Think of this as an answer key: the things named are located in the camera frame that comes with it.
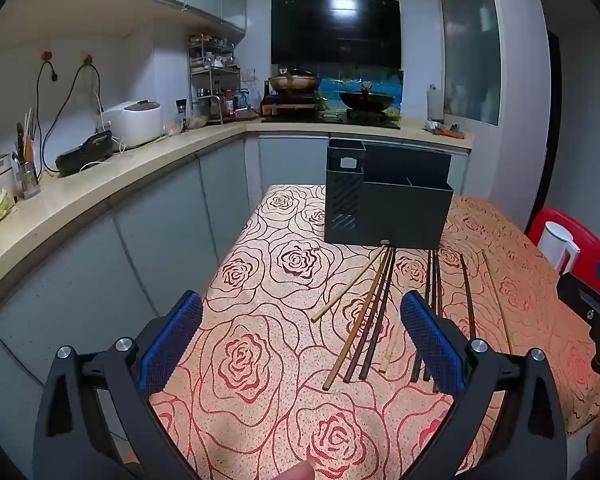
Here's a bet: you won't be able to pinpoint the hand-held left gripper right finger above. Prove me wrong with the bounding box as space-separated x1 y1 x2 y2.
400 291 567 480

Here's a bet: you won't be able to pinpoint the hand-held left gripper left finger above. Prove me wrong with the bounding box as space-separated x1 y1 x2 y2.
32 289 204 480

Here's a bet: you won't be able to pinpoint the light wooden chopstick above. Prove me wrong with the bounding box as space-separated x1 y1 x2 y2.
481 251 513 357
311 254 385 323
379 305 403 374

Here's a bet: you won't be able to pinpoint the dark grey utensil holder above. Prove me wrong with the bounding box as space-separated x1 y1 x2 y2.
324 136 455 251

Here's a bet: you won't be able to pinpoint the person's left hand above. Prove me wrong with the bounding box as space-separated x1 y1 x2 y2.
281 459 316 480

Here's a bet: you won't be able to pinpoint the red plastic chair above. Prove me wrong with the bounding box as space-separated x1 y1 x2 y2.
527 207 600 291

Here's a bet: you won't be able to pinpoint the white electric kettle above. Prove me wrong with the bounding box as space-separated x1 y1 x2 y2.
536 221 582 276

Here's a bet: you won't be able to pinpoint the rose pattern tablecloth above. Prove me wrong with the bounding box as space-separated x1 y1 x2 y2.
147 184 600 480

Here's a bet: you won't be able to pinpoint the grey lower cabinets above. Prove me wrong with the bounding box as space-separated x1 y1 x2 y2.
0 135 471 480

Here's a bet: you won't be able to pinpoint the beige kitchen countertop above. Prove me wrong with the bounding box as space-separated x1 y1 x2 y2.
0 119 475 306

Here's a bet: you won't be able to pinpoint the black countertop grill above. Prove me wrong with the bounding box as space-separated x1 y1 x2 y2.
55 130 114 177

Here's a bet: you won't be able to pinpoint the glass utensil jar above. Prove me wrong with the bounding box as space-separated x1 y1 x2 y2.
11 109 43 201

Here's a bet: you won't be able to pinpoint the white rice cooker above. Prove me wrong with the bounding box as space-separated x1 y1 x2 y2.
101 100 164 149

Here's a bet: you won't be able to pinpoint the white plastic bottle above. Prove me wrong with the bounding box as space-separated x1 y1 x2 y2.
428 85 445 122

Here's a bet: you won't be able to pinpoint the black glass cooktop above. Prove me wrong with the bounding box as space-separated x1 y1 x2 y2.
261 109 402 129

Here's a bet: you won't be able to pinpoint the black wok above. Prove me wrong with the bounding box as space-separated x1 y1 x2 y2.
338 85 397 112

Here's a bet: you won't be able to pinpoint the black portable stove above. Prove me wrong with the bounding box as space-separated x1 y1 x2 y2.
261 92 322 120

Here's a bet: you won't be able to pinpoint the frosted glass window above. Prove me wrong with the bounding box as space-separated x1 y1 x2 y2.
437 0 502 127

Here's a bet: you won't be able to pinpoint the blue scenic backsplash tiles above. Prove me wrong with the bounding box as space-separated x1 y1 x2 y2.
317 67 405 112

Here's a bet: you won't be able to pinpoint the metal spice rack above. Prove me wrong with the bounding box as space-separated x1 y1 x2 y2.
188 34 242 125

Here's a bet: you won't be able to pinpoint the golden lidded pan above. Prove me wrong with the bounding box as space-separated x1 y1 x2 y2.
268 67 322 94

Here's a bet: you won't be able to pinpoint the black glass range hood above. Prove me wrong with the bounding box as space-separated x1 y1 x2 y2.
271 0 402 69

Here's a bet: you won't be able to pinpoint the black power cable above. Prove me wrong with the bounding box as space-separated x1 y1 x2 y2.
42 54 102 173
34 51 60 133

